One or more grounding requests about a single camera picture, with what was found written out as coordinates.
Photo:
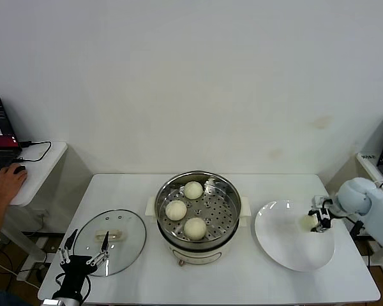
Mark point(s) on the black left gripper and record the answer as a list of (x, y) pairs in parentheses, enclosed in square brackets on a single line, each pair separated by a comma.
[(76, 267)]

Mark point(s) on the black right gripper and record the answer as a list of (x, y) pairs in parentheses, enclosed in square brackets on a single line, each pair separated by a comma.
[(328, 205)]

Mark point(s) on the white steamed baozi bun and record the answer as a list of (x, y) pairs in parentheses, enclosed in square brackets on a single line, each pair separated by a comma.
[(175, 210), (307, 222), (194, 229), (193, 190)]

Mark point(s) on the black computer mouse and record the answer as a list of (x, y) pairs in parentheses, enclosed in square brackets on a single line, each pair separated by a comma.
[(20, 169)]

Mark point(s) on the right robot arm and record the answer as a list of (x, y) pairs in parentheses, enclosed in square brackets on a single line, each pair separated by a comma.
[(357, 197)]

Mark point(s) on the perforated steel steamer basket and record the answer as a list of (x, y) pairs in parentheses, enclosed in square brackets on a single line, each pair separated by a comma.
[(220, 220)]

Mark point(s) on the person's bare hand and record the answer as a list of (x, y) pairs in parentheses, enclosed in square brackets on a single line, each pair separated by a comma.
[(11, 183)]

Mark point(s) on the white round plate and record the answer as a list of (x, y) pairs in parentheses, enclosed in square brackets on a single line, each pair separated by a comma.
[(284, 242)]

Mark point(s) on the small printed label sticker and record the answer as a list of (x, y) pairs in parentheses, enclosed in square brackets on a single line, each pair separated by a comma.
[(367, 156)]

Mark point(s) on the white side table rounded corner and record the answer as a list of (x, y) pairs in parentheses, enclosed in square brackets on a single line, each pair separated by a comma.
[(41, 178)]

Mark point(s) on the person's dark trouser leg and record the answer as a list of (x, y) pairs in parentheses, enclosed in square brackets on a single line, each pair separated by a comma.
[(0, 298)]

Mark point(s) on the cream electric cooker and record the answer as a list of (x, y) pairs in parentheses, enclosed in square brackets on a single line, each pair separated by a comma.
[(194, 255)]

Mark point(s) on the black laptop red screen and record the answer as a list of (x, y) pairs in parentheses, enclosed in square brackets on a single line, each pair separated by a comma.
[(0, 140)]

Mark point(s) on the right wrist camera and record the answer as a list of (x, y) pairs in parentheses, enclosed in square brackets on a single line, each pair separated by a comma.
[(316, 201)]

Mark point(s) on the white wall socket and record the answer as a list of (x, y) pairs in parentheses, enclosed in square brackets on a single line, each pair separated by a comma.
[(43, 214)]

